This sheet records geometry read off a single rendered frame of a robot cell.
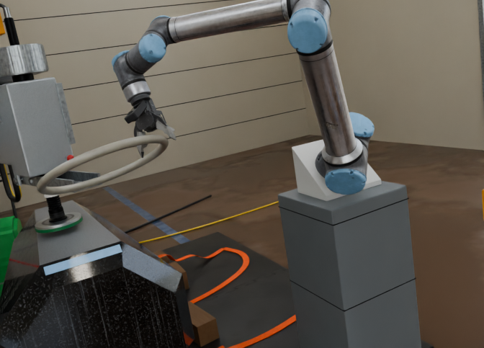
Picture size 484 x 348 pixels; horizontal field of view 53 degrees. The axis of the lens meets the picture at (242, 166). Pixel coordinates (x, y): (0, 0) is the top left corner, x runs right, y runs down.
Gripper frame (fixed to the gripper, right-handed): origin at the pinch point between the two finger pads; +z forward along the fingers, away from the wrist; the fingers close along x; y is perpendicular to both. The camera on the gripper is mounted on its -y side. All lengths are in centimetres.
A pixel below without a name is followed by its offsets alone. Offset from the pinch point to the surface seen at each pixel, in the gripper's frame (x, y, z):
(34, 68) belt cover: 51, 18, -62
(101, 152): 8.3, -19.5, -3.4
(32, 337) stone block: 77, -8, 43
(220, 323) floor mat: 65, 104, 84
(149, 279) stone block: 42, 25, 41
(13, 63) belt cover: 55, 12, -66
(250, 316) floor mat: 50, 113, 87
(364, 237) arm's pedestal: -43, 51, 60
